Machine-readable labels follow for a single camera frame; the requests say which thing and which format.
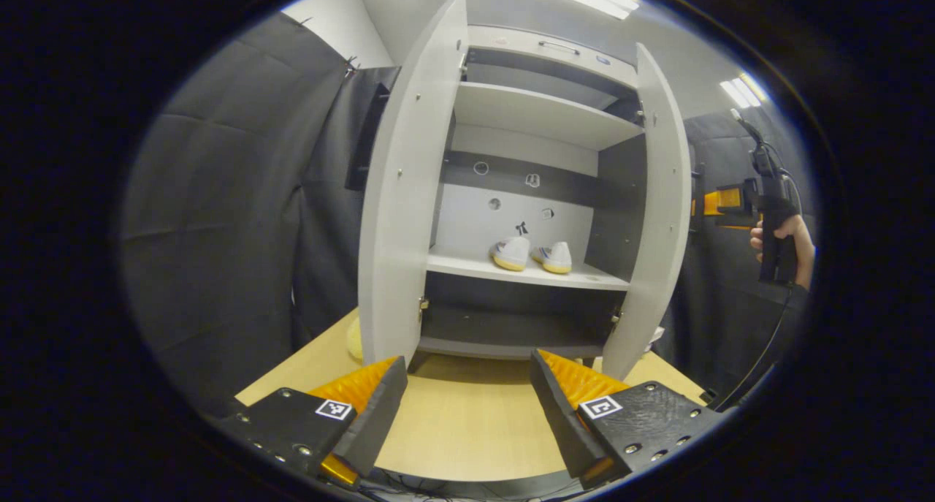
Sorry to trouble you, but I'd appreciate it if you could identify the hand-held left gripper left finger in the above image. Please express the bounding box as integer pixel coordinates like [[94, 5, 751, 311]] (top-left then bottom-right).
[[219, 356, 410, 488]]

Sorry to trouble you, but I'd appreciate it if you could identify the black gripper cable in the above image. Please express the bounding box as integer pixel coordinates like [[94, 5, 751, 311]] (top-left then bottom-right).
[[712, 283, 793, 413]]

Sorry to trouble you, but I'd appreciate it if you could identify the white striped canvas shoe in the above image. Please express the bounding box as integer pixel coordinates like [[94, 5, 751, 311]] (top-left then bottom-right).
[[531, 240, 573, 275], [491, 237, 532, 272]]

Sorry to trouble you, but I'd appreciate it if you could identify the black door handle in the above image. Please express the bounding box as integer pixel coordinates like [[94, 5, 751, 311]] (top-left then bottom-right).
[[688, 162, 706, 234], [347, 84, 392, 192]]

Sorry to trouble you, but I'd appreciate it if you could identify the white shoe cabinet door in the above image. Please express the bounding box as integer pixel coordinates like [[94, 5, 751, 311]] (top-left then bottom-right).
[[600, 43, 693, 381], [356, 0, 470, 364]]

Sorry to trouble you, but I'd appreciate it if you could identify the white shoe cabinet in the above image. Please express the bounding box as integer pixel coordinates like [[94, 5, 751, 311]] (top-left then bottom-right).
[[416, 23, 647, 360]]

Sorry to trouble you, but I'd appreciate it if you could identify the black backdrop cloth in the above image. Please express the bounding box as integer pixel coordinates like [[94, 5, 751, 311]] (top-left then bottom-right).
[[292, 65, 402, 349]]

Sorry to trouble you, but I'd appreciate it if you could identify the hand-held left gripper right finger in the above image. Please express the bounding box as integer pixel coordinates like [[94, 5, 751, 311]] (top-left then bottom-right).
[[530, 349, 724, 490]]

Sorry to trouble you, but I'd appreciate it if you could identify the black quilted curtain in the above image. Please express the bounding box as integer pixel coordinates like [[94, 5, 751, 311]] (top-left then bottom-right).
[[672, 111, 812, 400], [121, 12, 351, 415]]

